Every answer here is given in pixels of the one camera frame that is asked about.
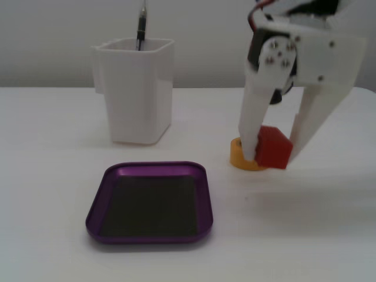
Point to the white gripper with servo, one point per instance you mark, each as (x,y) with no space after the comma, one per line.
(326,63)

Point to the purple metal tray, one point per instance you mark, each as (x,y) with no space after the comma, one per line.
(149,202)

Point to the white plastic container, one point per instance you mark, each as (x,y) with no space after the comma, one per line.
(135,94)

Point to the black pen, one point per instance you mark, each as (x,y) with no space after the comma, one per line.
(141,28)

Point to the red cube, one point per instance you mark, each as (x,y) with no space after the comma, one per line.
(274,151)

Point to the yellow tape roll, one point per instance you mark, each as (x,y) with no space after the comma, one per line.
(236,157)

